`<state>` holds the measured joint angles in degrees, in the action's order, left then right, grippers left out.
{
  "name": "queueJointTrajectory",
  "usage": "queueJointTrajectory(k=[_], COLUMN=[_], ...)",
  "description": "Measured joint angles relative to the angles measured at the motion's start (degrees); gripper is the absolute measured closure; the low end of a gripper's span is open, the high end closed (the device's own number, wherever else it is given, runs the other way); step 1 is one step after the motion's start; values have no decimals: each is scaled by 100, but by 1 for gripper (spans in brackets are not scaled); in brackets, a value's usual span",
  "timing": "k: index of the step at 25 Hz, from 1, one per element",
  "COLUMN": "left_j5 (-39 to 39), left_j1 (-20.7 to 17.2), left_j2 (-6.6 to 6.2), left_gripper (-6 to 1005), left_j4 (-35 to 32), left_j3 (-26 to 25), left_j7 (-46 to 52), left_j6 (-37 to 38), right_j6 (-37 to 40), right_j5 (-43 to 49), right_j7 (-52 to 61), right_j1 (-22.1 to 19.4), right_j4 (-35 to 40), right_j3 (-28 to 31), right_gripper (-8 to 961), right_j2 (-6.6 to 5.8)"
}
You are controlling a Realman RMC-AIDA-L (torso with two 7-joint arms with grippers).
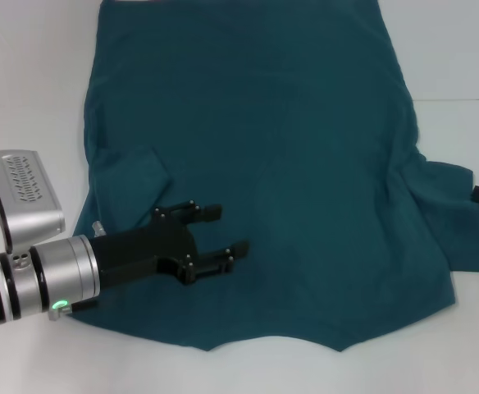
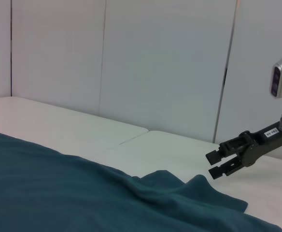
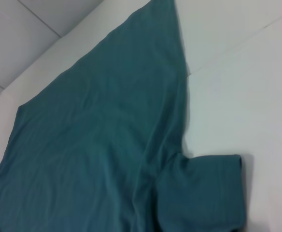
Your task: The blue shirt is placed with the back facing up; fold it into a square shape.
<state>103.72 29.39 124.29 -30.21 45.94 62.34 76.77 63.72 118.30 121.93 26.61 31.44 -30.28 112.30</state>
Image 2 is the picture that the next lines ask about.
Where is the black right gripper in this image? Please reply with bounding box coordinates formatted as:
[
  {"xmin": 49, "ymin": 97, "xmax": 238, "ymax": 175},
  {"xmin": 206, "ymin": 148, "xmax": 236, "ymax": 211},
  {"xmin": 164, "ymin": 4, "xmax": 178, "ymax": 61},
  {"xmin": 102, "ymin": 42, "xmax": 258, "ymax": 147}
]
[{"xmin": 205, "ymin": 121, "xmax": 282, "ymax": 180}]

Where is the teal blue t-shirt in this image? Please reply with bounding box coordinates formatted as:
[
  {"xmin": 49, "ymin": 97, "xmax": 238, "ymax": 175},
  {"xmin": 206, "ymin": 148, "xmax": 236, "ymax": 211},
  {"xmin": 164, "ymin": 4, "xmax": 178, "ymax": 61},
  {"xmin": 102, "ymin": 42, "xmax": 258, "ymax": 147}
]
[{"xmin": 0, "ymin": 127, "xmax": 282, "ymax": 232}]

